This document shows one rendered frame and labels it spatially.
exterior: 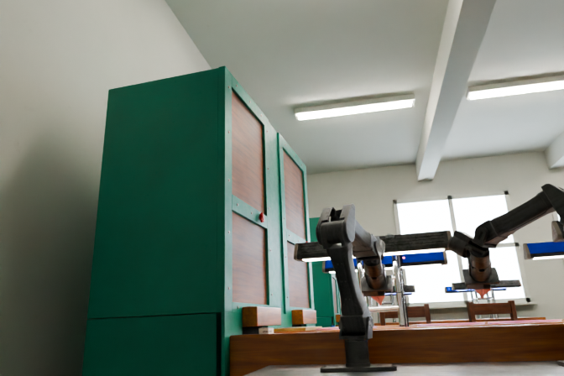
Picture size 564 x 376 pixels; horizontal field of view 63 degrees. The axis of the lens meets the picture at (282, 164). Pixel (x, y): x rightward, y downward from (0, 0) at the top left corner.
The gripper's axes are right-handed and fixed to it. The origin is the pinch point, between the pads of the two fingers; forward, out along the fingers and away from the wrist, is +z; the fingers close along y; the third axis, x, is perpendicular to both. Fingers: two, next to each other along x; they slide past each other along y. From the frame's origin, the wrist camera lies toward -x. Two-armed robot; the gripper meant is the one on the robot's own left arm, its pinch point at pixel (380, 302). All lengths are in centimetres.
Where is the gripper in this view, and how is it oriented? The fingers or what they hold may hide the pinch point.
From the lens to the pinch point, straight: 170.4
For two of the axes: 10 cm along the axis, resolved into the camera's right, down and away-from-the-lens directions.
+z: 2.4, 8.5, 4.8
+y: -9.6, 1.3, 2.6
